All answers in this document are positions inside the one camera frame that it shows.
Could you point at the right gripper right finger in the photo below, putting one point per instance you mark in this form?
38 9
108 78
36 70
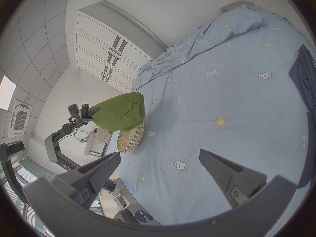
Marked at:
234 179

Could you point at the ceiling light panel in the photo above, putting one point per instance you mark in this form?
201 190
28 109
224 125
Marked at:
7 92

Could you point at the white wardrobe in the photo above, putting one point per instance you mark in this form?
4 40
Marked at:
98 46

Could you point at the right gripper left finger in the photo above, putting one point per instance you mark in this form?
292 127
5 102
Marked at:
84 181

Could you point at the green shorts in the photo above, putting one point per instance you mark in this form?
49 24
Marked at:
118 112

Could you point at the small white table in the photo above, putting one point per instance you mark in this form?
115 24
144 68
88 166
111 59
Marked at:
101 136

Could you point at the bed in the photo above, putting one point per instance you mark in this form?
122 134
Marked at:
209 95

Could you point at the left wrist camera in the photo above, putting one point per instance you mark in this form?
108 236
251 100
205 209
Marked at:
85 106

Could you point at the dark blue printed T-shirt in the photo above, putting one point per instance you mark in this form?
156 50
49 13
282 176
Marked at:
306 78

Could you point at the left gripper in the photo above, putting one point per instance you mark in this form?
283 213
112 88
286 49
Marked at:
86 117

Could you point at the pale blue quilt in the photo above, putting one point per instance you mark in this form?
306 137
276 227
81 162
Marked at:
197 41

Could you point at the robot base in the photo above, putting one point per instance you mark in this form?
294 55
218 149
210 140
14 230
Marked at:
126 216

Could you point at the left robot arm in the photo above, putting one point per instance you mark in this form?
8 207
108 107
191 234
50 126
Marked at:
52 146

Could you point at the round woven basket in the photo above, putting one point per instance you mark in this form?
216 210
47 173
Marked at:
128 142

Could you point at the ceiling air conditioner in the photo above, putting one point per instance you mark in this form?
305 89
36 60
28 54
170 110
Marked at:
21 117

